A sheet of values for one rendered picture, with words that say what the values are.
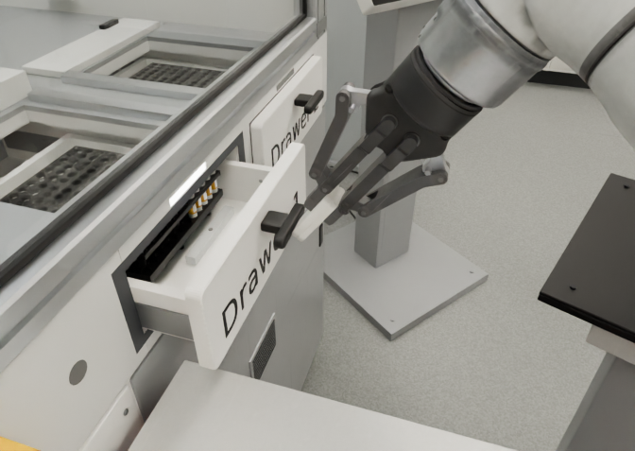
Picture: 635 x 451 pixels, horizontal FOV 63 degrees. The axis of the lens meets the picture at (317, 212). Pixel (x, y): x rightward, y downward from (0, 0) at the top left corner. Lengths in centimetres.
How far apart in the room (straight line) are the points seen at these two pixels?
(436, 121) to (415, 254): 147
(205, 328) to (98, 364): 10
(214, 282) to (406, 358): 117
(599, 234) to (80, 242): 69
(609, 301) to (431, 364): 92
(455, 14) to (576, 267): 47
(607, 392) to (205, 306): 60
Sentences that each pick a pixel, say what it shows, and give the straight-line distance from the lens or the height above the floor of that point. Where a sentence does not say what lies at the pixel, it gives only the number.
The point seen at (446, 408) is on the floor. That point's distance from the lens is 153.
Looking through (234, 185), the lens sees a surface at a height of 86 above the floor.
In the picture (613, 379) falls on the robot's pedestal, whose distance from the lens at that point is 86.
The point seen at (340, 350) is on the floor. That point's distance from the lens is 161.
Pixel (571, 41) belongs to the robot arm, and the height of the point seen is 115.
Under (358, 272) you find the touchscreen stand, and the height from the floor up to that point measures 4.
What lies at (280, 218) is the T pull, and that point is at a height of 91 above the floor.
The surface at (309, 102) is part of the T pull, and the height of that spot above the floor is 91.
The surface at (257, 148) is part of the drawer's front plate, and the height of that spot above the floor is 89.
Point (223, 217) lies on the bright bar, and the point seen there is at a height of 85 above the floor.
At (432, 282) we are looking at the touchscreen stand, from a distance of 179.
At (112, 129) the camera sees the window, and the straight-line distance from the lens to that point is 50.
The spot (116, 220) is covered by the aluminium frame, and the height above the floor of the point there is 98.
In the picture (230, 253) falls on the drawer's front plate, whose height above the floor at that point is 93.
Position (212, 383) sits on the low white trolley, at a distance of 62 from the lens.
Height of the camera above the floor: 125
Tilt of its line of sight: 36 degrees down
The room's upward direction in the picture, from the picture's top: straight up
